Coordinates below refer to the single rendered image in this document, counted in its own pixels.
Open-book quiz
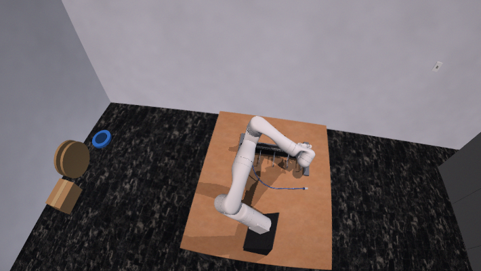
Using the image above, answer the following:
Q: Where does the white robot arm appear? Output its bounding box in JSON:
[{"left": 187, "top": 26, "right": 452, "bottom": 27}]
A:
[{"left": 214, "top": 116, "right": 315, "bottom": 234}]

